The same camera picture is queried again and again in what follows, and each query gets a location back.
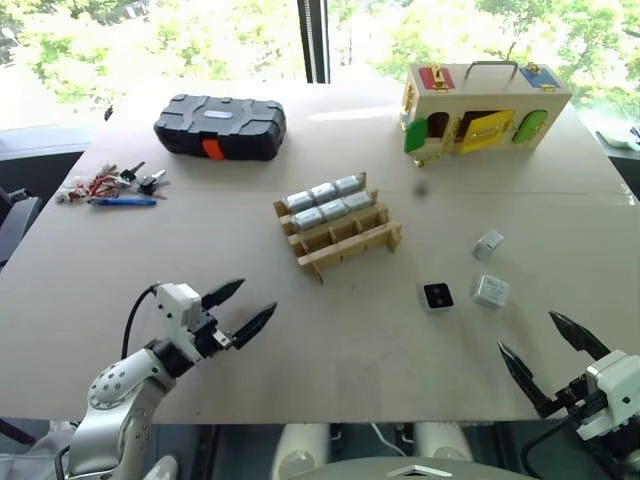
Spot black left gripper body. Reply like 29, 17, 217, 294
191, 307, 237, 359

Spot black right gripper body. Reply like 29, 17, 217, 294
551, 372, 604, 427

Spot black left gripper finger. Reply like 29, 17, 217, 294
201, 277, 247, 310
231, 301, 279, 351

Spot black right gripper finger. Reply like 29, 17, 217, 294
496, 339, 559, 420
548, 310, 613, 362

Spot wooden slotted rack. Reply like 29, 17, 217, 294
272, 171, 404, 287

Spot wooden lock box colourful doors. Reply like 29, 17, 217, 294
399, 60, 573, 170

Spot white rounded robot leg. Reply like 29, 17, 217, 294
414, 422, 474, 464
272, 422, 332, 480

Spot black key fob with key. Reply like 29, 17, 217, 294
134, 168, 167, 195

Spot blue pen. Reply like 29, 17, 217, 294
88, 196, 158, 208

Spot grey robot torso plate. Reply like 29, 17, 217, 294
319, 455, 507, 480

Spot black headed key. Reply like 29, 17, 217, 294
118, 160, 147, 183

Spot bunch of red tagged keys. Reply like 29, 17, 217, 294
55, 163, 133, 206

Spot black case with orange latch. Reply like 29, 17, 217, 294
152, 93, 288, 163

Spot white tray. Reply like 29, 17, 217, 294
593, 123, 640, 150

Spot dark chair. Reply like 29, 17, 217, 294
0, 186, 42, 267

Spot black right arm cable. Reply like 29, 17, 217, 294
519, 413, 584, 477

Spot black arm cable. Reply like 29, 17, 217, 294
519, 413, 584, 477
121, 283, 162, 359

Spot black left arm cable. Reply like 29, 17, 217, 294
121, 283, 162, 359

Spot dark window frame post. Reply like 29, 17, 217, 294
296, 0, 332, 84

